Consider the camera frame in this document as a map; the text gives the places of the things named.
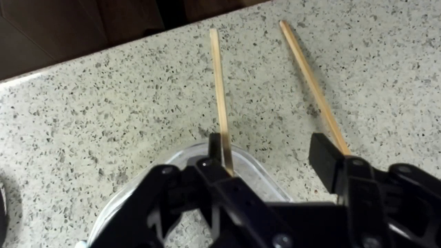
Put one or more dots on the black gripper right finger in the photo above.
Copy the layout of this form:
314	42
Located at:
366	202

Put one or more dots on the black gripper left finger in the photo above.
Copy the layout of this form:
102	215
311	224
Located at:
238	202

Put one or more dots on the thin wood stick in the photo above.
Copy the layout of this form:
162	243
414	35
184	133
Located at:
219	91
311	83

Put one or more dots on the brown lower cabinet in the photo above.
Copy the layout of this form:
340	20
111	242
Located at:
69	28

